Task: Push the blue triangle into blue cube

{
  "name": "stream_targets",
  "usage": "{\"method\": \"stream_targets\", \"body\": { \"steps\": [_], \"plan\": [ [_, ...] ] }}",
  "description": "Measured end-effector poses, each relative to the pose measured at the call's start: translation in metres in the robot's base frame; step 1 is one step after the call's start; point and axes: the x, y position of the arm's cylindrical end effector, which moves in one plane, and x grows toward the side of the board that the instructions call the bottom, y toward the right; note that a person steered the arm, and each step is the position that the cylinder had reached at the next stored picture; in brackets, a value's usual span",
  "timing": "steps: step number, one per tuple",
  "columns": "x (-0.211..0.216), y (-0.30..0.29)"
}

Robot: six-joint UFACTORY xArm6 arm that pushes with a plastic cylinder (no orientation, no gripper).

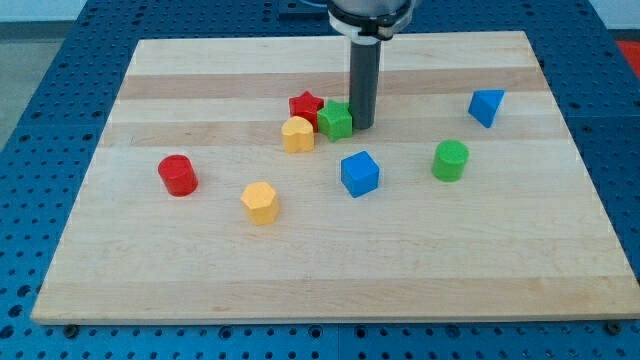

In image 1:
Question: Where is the blue triangle block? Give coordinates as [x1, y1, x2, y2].
[468, 89, 505, 128]

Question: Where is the green cylinder block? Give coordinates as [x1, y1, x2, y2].
[431, 139, 469, 182]

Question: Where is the red star block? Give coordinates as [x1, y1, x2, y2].
[288, 91, 325, 132]

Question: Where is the green star block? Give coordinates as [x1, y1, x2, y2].
[317, 100, 353, 142]

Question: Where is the wooden board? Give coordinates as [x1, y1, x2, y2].
[31, 31, 639, 325]

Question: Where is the blue cube block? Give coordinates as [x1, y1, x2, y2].
[340, 151, 380, 198]

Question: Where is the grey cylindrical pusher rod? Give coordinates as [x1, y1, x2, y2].
[349, 42, 381, 130]

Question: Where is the red cylinder block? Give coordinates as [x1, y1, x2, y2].
[157, 154, 198, 197]

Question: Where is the yellow hexagon block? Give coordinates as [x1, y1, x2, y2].
[241, 182, 280, 225]

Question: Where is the yellow heart block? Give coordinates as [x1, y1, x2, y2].
[281, 116, 315, 153]

